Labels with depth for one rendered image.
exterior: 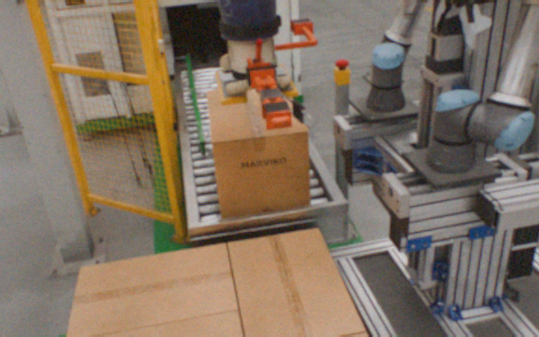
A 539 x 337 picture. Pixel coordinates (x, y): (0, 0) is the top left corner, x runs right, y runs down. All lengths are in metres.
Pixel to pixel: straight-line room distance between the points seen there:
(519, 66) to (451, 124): 0.24
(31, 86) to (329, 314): 1.75
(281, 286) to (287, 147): 0.57
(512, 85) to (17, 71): 2.11
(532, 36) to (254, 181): 1.19
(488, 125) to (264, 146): 0.93
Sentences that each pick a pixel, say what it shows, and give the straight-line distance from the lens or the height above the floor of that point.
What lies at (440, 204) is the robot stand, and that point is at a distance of 1.80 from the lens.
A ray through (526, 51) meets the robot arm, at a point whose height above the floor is 1.41.
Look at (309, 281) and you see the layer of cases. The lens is 2.06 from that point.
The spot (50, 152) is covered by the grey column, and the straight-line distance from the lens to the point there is 2.94.
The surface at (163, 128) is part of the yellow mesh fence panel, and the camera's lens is 2.88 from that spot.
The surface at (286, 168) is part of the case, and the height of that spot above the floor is 0.79.
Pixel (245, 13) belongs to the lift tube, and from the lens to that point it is 1.97.
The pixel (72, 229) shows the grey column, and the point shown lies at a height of 0.23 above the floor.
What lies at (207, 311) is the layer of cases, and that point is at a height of 0.54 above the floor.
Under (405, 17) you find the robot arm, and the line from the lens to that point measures 2.20.
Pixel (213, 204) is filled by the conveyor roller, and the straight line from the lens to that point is 2.52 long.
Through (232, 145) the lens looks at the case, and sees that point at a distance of 2.19.
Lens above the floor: 1.91
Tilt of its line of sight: 29 degrees down
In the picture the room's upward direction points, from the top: 5 degrees counter-clockwise
